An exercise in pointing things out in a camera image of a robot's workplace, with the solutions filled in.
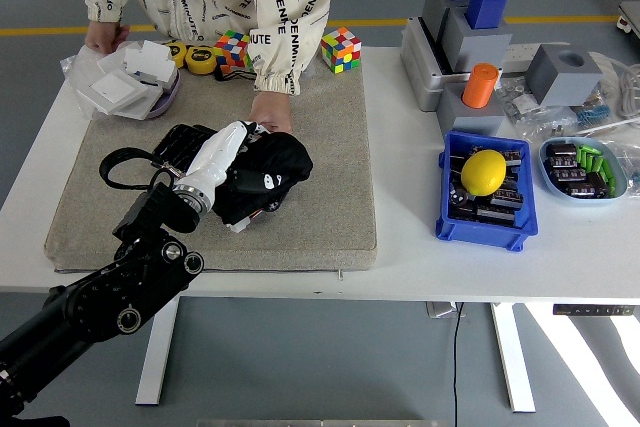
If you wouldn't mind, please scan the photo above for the white connector with orange wires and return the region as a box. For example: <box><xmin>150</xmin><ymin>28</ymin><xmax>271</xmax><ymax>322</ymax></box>
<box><xmin>227</xmin><ymin>206</ymin><xmax>264</xmax><ymax>235</ymax></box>

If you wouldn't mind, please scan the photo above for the black table control panel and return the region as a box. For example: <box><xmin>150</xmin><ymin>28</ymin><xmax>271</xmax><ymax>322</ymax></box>
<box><xmin>551</xmin><ymin>303</ymin><xmax>636</xmax><ymax>317</ymax></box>

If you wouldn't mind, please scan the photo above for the grey square holder block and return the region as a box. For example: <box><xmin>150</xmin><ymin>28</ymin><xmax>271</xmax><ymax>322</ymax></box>
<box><xmin>422</xmin><ymin>0</ymin><xmax>472</xmax><ymax>44</ymax></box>
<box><xmin>442</xmin><ymin>6</ymin><xmax>514</xmax><ymax>76</ymax></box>
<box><xmin>437</xmin><ymin>82</ymin><xmax>507</xmax><ymax>138</ymax></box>

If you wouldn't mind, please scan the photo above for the large light grey enclosure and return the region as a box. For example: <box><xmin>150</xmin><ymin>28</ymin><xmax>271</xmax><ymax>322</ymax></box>
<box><xmin>399</xmin><ymin>16</ymin><xmax>469</xmax><ymax>113</ymax></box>

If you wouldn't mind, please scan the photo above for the purple tray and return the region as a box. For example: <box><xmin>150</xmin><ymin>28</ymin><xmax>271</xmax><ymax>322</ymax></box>
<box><xmin>145</xmin><ymin>66</ymin><xmax>182</xmax><ymax>121</ymax></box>

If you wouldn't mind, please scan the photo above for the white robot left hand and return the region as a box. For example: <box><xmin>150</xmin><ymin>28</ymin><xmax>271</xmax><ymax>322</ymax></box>
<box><xmin>175</xmin><ymin>119</ymin><xmax>274</xmax><ymax>201</ymax></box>

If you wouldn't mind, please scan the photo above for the white table leg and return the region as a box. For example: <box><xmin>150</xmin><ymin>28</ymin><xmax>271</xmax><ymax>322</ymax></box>
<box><xmin>489</xmin><ymin>302</ymin><xmax>537</xmax><ymax>414</ymax></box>
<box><xmin>134</xmin><ymin>295</ymin><xmax>180</xmax><ymax>406</ymax></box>

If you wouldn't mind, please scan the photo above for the blue plastic bottle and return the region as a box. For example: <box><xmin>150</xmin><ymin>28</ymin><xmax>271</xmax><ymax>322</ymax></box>
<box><xmin>465</xmin><ymin>0</ymin><xmax>508</xmax><ymax>31</ymax></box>

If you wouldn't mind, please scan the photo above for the grey block with round hole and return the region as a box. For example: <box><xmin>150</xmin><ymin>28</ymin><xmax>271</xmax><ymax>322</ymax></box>
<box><xmin>524</xmin><ymin>43</ymin><xmax>605</xmax><ymax>109</ymax></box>

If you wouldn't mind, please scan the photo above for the bundle of blue resistors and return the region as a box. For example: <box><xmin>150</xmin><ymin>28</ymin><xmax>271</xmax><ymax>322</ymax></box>
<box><xmin>574</xmin><ymin>100</ymin><xmax>613</xmax><ymax>129</ymax></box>

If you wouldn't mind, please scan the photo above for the person's left hand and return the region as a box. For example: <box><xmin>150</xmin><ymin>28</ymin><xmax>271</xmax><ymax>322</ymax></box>
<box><xmin>249</xmin><ymin>90</ymin><xmax>294</xmax><ymax>136</ymax></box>

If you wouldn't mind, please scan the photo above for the person's right hand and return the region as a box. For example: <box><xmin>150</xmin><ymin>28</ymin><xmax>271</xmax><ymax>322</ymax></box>
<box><xmin>83</xmin><ymin>20</ymin><xmax>130</xmax><ymax>56</ymax></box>

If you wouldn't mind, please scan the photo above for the clear flat plastic case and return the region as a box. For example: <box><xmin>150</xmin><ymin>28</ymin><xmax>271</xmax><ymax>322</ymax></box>
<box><xmin>88</xmin><ymin>54</ymin><xmax>167</xmax><ymax>121</ymax></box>

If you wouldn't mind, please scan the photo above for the black rag with red tag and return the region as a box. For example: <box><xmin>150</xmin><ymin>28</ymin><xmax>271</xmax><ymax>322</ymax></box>
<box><xmin>212</xmin><ymin>130</ymin><xmax>315</xmax><ymax>229</ymax></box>

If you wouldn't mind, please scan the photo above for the white cart corner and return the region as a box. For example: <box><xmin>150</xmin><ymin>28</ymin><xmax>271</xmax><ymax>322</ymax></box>
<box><xmin>617</xmin><ymin>0</ymin><xmax>640</xmax><ymax>41</ymax></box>

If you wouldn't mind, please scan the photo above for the yellow lemon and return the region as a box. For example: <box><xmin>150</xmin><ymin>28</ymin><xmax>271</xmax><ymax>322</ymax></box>
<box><xmin>460</xmin><ymin>149</ymin><xmax>508</xmax><ymax>197</ymax></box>

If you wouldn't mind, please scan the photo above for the yellow tape measure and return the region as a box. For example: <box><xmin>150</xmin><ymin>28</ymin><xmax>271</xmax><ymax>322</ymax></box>
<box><xmin>162</xmin><ymin>39</ymin><xmax>189</xmax><ymax>69</ymax></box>
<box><xmin>185</xmin><ymin>44</ymin><xmax>219</xmax><ymax>76</ymax></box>

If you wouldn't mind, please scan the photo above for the clear bag of metal parts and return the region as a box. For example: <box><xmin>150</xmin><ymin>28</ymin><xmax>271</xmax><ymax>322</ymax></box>
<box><xmin>496</xmin><ymin>75</ymin><xmax>542</xmax><ymax>124</ymax></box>

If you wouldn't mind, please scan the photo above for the black hanging power cable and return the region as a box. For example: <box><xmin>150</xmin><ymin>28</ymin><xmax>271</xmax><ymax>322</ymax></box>
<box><xmin>451</xmin><ymin>301</ymin><xmax>464</xmax><ymax>427</ymax></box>

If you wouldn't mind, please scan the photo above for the white power strip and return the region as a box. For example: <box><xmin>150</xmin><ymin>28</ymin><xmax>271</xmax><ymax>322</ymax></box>
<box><xmin>502</xmin><ymin>41</ymin><xmax>572</xmax><ymax>73</ymax></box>

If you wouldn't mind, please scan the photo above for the white folded cardboard box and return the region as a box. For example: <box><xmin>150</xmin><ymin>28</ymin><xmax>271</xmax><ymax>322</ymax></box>
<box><xmin>122</xmin><ymin>40</ymin><xmax>177</xmax><ymax>86</ymax></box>

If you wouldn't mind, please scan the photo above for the orange cylinder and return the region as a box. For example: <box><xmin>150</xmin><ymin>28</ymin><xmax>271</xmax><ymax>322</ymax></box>
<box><xmin>461</xmin><ymin>62</ymin><xmax>502</xmax><ymax>110</ymax></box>

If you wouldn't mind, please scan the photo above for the grey box under table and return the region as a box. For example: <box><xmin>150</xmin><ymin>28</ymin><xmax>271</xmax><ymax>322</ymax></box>
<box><xmin>425</xmin><ymin>300</ymin><xmax>467</xmax><ymax>319</ymax></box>

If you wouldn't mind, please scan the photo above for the crumpled clear plastic bag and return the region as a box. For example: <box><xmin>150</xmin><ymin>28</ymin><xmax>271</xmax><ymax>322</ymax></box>
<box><xmin>605</xmin><ymin>138</ymin><xmax>640</xmax><ymax>199</ymax></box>

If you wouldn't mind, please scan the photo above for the light blue bowl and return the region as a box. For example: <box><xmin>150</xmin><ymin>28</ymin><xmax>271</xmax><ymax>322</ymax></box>
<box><xmin>538</xmin><ymin>135</ymin><xmax>629</xmax><ymax>206</ymax></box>

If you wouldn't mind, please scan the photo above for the blue plastic bin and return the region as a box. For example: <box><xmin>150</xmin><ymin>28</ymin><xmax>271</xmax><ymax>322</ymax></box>
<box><xmin>435</xmin><ymin>130</ymin><xmax>540</xmax><ymax>252</ymax></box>

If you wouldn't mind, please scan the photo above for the multicoloured puzzle cube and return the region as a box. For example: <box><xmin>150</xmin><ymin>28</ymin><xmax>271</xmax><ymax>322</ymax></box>
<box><xmin>213</xmin><ymin>29</ymin><xmax>254</xmax><ymax>75</ymax></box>
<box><xmin>320</xmin><ymin>26</ymin><xmax>363</xmax><ymax>75</ymax></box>

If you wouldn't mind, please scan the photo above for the clear bag of small screws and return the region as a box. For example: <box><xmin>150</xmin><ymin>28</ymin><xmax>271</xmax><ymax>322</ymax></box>
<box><xmin>523</xmin><ymin>106</ymin><xmax>582</xmax><ymax>144</ymax></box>

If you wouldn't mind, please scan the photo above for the grey-brown mat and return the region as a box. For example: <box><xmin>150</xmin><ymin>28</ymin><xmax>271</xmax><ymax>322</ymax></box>
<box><xmin>43</xmin><ymin>49</ymin><xmax>379</xmax><ymax>274</ymax></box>

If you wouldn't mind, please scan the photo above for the white square switch plate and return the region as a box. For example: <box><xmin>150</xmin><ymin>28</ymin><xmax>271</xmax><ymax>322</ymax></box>
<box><xmin>88</xmin><ymin>71</ymin><xmax>145</xmax><ymax>109</ymax></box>

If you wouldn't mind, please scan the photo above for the white coiled cable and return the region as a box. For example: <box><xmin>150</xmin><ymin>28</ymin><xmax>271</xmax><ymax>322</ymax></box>
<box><xmin>589</xmin><ymin>50</ymin><xmax>640</xmax><ymax>121</ymax></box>

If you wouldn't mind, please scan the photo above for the black wrist strap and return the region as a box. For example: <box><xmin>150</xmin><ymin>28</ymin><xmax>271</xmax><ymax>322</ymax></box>
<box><xmin>214</xmin><ymin>68</ymin><xmax>257</xmax><ymax>83</ymax></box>

